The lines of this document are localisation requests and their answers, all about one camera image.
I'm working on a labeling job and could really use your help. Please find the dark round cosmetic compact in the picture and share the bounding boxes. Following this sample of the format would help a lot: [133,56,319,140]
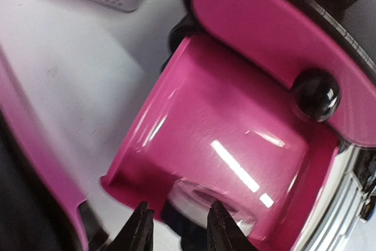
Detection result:
[160,179,257,236]

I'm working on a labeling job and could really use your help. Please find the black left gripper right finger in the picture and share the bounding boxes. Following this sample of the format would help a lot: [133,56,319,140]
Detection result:
[207,200,256,251]

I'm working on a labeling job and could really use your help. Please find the pink hard-shell kids suitcase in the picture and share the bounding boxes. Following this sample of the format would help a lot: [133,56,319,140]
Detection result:
[0,53,112,251]

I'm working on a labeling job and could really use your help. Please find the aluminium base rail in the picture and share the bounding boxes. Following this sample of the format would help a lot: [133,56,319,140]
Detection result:
[293,145,375,250]

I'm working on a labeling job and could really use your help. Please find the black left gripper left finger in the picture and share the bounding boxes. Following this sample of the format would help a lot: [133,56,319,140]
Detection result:
[110,201,154,251]

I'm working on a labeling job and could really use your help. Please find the pink and black drawer organizer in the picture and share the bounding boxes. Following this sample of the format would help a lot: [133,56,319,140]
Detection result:
[101,0,375,250]

